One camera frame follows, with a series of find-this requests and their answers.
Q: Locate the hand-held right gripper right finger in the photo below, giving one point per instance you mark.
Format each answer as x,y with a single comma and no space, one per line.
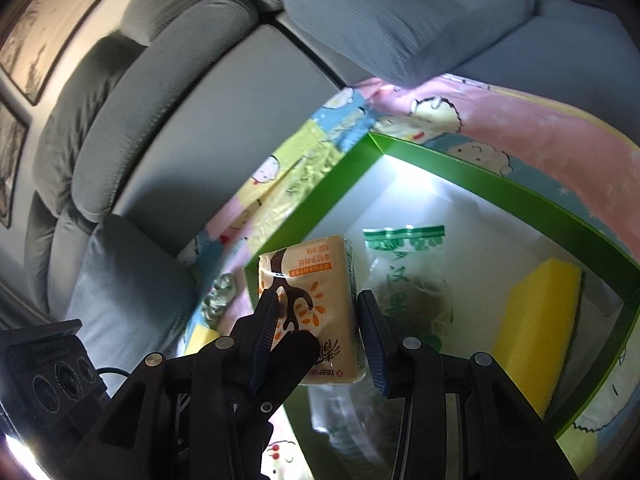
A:
372,340

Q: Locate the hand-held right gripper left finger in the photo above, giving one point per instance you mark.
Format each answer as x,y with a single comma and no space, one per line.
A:
265,330

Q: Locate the grey-green knitted cloth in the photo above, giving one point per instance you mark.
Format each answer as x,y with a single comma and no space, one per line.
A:
220,296

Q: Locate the yellow green scouring sponge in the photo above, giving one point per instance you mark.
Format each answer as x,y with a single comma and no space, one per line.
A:
202,340
535,320

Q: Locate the clear green-printed plastic bag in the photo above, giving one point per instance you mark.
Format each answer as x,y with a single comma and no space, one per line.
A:
400,280

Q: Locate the orange white tissue pack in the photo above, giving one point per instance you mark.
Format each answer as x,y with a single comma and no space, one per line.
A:
320,280

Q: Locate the green cardboard box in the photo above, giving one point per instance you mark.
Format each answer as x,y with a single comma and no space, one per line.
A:
500,180

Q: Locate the small grey pillow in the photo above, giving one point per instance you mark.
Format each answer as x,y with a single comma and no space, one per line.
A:
125,285

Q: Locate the grey sofa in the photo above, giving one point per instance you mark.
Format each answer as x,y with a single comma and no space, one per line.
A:
210,125

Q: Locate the colourful cartoon printed blanket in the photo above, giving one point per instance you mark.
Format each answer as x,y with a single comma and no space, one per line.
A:
525,125

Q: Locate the large grey pillow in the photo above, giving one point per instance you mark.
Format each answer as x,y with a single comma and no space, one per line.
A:
400,15

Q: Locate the large framed wall picture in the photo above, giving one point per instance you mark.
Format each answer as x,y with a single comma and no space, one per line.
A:
50,25

